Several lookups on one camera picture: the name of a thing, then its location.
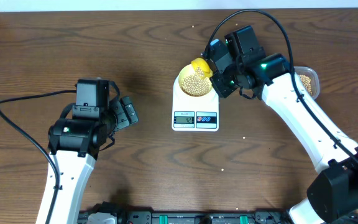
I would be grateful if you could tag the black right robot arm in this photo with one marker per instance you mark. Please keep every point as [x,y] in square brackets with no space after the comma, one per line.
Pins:
[241,63]

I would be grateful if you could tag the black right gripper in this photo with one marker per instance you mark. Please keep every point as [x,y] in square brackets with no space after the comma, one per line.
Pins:
[217,80]

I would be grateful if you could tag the yellow measuring scoop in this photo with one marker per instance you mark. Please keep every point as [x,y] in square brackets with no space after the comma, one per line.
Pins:
[201,67]

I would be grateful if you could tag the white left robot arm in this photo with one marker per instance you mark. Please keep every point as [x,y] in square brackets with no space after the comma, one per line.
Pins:
[74,146]

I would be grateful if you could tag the soybeans in yellow bowl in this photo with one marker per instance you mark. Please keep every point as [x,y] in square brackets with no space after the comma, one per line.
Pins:
[196,84]

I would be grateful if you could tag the pile of soybeans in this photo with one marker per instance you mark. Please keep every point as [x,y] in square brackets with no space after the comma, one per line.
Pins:
[306,81]

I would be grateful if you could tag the white kitchen scale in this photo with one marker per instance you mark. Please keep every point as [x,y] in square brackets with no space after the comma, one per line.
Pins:
[194,113]

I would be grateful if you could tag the clear plastic container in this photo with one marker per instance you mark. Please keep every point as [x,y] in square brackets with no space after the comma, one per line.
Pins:
[314,79]

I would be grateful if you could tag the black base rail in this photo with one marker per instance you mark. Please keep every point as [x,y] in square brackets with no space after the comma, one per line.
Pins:
[105,213]

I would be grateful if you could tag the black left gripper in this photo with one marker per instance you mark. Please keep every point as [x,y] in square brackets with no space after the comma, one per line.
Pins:
[123,120]

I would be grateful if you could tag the yellow bowl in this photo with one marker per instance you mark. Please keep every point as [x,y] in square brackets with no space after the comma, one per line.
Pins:
[183,76]

